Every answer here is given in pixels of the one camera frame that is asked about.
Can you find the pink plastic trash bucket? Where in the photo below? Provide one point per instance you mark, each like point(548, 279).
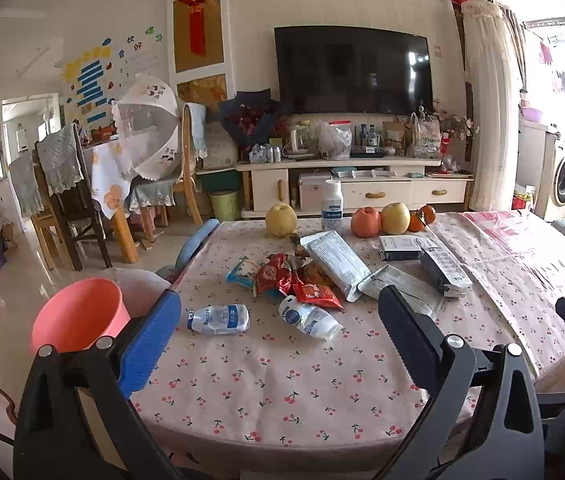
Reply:
point(79, 314)

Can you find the orange tangerine right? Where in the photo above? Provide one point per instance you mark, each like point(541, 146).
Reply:
point(427, 214)

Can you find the red apple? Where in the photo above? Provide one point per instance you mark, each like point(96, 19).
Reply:
point(366, 222)

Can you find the blue chair back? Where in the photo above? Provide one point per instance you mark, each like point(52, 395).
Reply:
point(192, 246)

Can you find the dark wooden chair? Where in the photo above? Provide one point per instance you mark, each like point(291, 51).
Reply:
point(61, 163)

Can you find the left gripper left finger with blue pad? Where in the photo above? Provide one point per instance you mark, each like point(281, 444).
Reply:
point(53, 439)

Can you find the orange tangerine left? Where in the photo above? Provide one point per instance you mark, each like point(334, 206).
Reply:
point(416, 224)

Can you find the white milk carton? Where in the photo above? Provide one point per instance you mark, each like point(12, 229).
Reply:
point(443, 268)

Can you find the yellow pear right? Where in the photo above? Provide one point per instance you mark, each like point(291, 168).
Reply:
point(395, 219)

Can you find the dark flower bouquet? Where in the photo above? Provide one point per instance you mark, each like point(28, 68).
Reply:
point(249, 119)

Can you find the pink striped plastic sheet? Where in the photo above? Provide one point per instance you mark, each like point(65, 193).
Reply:
point(516, 265)

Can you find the white upright bottle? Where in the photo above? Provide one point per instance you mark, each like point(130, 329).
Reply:
point(332, 205)

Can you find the clear plastic bag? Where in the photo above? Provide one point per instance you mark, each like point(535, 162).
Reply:
point(334, 139)

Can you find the red snack wrapper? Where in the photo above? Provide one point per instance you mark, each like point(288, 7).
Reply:
point(285, 274)

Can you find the white washing machine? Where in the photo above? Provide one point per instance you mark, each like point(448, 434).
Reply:
point(550, 199)

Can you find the dining table floral cloth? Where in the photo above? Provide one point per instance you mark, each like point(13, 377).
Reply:
point(111, 168)

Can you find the grey foil package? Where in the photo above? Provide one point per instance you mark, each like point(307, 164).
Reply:
point(346, 260)

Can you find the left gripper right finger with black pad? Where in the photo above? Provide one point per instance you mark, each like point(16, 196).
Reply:
point(482, 419)

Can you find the dark blue white carton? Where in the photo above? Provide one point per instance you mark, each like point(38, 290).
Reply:
point(399, 248)

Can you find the orange tangerine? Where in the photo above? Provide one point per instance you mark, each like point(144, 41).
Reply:
point(416, 224)
point(427, 214)

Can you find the green waste bin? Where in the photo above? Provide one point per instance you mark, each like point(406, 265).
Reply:
point(226, 205)

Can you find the black flat television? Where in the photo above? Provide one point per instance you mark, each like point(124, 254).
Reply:
point(355, 70)

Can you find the blue snack wrapper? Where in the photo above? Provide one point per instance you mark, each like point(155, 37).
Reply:
point(244, 273)

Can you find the white mesh food cover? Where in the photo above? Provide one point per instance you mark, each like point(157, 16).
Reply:
point(147, 121)

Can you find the crushed white bottle blue cap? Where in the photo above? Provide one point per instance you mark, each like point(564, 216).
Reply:
point(309, 319)

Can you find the cherry print tablecloth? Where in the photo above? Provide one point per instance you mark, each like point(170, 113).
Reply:
point(274, 389)

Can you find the light wooden chair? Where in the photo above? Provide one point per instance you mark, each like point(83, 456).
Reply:
point(192, 148)

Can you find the cream tv cabinet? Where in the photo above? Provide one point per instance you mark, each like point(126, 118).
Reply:
point(365, 182)

